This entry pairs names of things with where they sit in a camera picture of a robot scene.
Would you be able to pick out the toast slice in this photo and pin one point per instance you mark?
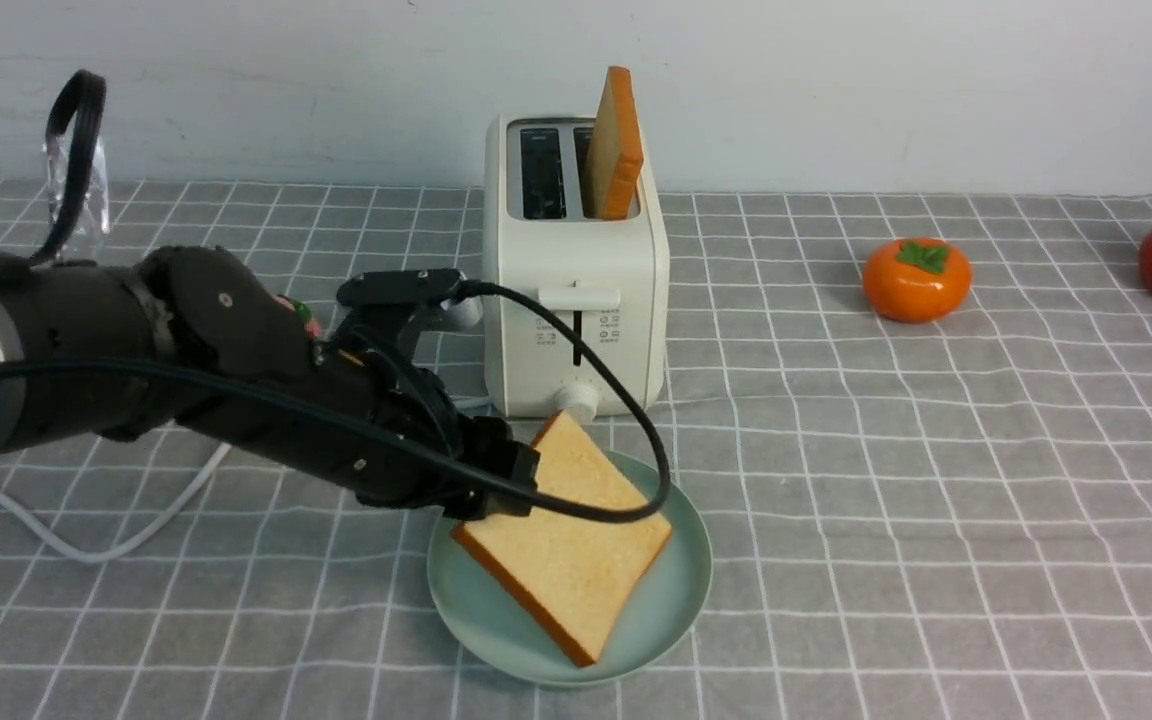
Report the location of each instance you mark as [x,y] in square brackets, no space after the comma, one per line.
[572,576]
[614,155]

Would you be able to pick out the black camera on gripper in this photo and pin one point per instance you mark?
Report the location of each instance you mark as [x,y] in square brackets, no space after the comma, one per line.
[396,307]

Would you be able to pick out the white two-slot toaster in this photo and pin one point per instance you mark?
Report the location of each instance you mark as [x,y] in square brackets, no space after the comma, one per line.
[608,280]

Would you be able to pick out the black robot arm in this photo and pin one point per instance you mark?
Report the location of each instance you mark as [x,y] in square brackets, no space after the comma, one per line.
[191,336]

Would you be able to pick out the light green round plate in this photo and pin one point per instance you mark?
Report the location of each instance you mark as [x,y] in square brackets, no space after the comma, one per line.
[498,632]

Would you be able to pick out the grey checked tablecloth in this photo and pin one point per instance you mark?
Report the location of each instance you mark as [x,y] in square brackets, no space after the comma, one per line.
[949,520]

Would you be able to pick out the pink peach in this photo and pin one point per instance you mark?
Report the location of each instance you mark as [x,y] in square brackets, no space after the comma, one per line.
[304,314]

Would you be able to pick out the orange persimmon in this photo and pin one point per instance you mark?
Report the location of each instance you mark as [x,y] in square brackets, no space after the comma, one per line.
[916,280]

